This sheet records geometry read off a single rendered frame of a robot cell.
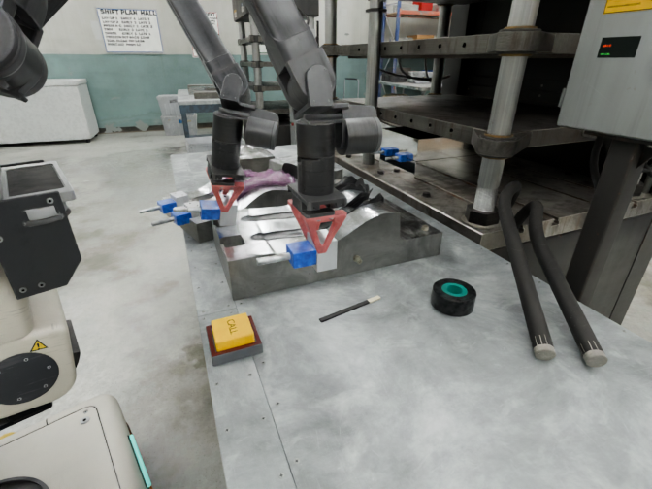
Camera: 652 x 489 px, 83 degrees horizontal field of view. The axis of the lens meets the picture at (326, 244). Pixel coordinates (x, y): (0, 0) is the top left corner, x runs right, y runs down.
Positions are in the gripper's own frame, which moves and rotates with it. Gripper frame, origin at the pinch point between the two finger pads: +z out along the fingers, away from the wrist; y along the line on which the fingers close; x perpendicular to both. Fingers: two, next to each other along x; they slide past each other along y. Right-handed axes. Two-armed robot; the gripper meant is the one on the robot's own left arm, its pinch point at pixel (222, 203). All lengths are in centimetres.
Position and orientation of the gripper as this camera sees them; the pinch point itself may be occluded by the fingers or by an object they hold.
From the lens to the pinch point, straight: 85.9
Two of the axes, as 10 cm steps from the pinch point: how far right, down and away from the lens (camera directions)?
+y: -3.7, -5.6, 7.4
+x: -9.0, 0.4, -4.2
